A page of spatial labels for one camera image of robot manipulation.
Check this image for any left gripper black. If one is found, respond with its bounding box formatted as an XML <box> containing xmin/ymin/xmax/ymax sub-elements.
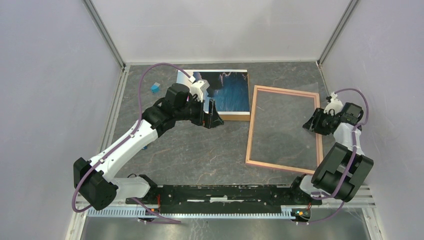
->
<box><xmin>174</xmin><ymin>94</ymin><xmax>224</xmax><ymax>129</ymax></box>

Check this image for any landscape photo print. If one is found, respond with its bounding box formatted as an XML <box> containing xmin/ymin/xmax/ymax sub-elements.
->
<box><xmin>185</xmin><ymin>69</ymin><xmax>251</xmax><ymax>121</ymax></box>

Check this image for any pink wooden picture frame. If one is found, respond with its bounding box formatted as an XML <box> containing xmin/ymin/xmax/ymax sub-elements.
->
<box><xmin>245</xmin><ymin>85</ymin><xmax>324</xmax><ymax>176</ymax></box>

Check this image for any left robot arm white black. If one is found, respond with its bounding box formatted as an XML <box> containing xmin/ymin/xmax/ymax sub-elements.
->
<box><xmin>72</xmin><ymin>80</ymin><xmax>224</xmax><ymax>213</ymax></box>

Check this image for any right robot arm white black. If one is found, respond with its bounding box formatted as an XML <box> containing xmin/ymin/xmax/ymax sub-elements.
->
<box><xmin>288</xmin><ymin>102</ymin><xmax>374</xmax><ymax>204</ymax></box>

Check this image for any blue cube block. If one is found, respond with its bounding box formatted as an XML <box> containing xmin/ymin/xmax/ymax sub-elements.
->
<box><xmin>150</xmin><ymin>82</ymin><xmax>161</xmax><ymax>93</ymax></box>

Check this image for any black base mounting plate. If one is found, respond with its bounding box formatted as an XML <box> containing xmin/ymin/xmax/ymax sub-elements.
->
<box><xmin>139</xmin><ymin>184</ymin><xmax>322</xmax><ymax>214</ymax></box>

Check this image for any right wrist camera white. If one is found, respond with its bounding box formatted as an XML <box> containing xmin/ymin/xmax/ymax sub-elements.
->
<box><xmin>324</xmin><ymin>92</ymin><xmax>343</xmax><ymax>116</ymax></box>

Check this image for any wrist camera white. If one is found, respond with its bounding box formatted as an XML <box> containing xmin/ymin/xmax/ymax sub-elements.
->
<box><xmin>188</xmin><ymin>76</ymin><xmax>210</xmax><ymax>102</ymax></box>
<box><xmin>324</xmin><ymin>92</ymin><xmax>343</xmax><ymax>116</ymax></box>

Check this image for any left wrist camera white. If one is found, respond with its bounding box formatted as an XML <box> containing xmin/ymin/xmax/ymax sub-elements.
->
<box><xmin>188</xmin><ymin>76</ymin><xmax>210</xmax><ymax>102</ymax></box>

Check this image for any slotted cable duct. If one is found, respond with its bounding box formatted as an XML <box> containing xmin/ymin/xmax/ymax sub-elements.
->
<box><xmin>86</xmin><ymin>206</ymin><xmax>295</xmax><ymax>220</ymax></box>

